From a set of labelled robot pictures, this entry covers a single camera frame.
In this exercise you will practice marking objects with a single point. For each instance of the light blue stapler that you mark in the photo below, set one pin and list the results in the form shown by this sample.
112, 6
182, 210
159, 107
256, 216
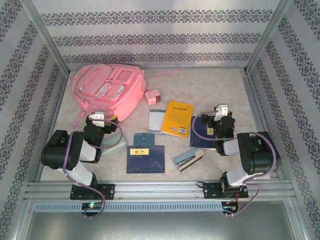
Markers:
187, 160

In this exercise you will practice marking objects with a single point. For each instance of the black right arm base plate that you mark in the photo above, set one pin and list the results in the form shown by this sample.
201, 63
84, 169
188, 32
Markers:
210, 191

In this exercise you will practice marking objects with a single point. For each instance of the aluminium frame post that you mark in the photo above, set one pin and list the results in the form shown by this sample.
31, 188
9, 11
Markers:
48, 37
267, 37

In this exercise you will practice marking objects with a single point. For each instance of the grey sheet metal panel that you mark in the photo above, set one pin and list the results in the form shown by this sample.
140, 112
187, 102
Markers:
160, 227

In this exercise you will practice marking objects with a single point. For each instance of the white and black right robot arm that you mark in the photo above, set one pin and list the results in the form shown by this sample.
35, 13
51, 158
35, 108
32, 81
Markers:
260, 155

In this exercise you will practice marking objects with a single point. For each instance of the yellow paperback book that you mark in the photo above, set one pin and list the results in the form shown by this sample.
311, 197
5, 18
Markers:
178, 117

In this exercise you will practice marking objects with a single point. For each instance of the thin dark blue notebook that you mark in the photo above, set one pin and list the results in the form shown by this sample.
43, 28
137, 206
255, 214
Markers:
146, 161

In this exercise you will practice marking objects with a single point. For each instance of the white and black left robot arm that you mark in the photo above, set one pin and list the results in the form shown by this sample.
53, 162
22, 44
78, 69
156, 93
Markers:
57, 150

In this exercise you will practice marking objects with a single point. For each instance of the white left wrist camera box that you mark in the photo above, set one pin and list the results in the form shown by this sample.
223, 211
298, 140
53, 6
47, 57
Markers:
97, 118

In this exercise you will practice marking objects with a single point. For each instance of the thin aluminium table edge profile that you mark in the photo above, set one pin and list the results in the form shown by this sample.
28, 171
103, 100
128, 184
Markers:
200, 67

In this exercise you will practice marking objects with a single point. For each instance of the pale green pencil case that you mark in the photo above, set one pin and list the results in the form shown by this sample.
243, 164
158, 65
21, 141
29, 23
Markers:
113, 145

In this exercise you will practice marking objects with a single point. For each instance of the small teal card holder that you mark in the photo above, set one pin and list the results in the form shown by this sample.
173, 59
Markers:
143, 139

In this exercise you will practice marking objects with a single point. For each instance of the thick dark blue book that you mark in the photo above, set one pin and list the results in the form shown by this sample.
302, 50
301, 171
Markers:
200, 136

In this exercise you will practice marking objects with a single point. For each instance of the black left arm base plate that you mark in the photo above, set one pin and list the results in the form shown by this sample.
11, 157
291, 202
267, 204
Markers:
110, 191

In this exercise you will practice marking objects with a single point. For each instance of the pink school backpack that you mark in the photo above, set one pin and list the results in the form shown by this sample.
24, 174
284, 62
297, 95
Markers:
107, 87

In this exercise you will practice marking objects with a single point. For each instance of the pink pencil sharpener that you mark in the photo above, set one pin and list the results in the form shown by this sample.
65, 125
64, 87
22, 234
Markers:
152, 97

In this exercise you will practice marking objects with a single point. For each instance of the long aluminium mounting rail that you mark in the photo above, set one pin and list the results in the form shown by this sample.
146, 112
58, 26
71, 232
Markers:
160, 190

